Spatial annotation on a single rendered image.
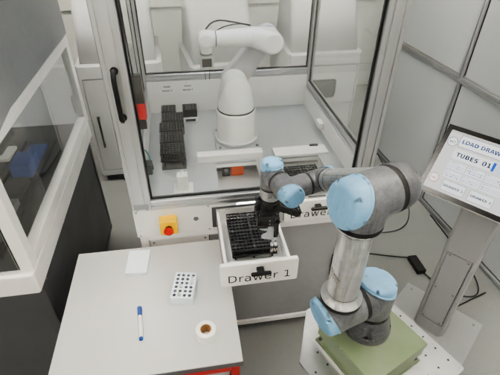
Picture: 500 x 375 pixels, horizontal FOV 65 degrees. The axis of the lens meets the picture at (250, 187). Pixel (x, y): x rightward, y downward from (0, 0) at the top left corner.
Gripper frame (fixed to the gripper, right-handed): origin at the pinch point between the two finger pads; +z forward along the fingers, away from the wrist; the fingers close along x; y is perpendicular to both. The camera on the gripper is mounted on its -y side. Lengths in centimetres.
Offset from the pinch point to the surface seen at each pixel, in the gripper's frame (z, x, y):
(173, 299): 15.0, 11.3, 39.3
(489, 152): -21, -15, -92
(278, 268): 5.1, 10.8, 0.2
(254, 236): 4.2, -5.8, 6.6
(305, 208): 5.3, -21.2, -18.9
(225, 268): 2.2, 10.9, 19.6
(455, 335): 90, 0, -107
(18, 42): -61, -53, 87
